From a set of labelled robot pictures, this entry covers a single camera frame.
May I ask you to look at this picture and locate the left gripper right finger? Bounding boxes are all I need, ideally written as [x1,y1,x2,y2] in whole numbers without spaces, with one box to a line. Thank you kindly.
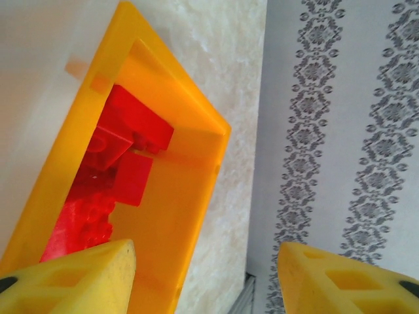
[277,241,419,314]

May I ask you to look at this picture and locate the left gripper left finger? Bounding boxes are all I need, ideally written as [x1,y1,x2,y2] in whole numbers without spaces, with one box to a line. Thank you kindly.
[0,238,137,314]

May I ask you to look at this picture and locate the red lego brick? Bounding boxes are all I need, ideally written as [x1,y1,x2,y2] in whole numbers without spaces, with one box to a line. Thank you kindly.
[113,152,155,208]
[39,192,116,264]
[75,165,117,197]
[106,84,175,155]
[87,126,134,171]

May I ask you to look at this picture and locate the orange plastic bin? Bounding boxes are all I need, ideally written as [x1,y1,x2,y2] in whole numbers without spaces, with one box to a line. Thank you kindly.
[0,1,232,314]

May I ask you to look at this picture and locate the white plastic bin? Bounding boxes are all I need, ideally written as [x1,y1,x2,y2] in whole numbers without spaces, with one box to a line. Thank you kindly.
[0,0,132,262]

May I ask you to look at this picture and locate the right aluminium frame post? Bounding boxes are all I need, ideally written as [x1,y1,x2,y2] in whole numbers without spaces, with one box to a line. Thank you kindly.
[244,273,257,314]

